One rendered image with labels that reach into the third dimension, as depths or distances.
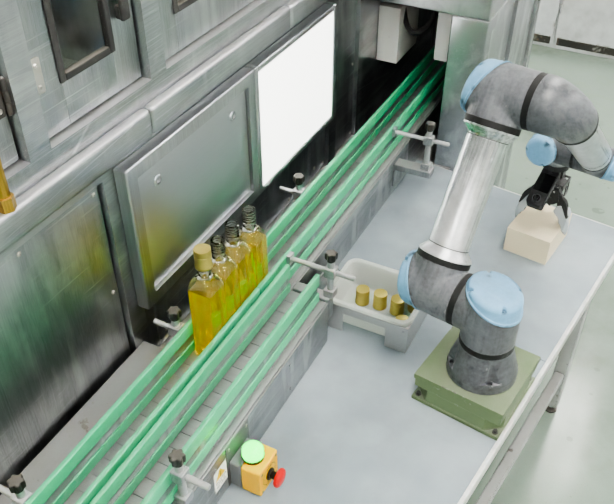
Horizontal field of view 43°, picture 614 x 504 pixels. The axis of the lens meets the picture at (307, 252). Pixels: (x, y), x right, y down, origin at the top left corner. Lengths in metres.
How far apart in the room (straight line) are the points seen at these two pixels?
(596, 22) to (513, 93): 3.62
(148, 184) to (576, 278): 1.17
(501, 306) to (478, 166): 0.28
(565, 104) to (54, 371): 1.08
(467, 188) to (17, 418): 0.96
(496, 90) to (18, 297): 0.96
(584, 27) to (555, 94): 3.65
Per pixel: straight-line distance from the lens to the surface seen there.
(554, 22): 5.23
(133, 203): 1.49
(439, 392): 1.72
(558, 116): 1.56
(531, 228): 2.17
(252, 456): 1.54
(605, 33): 5.19
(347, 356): 1.85
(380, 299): 1.91
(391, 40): 2.53
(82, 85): 1.38
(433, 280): 1.62
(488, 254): 2.18
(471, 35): 2.30
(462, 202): 1.61
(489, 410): 1.68
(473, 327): 1.61
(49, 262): 1.42
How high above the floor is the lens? 2.09
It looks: 39 degrees down
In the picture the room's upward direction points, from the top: straight up
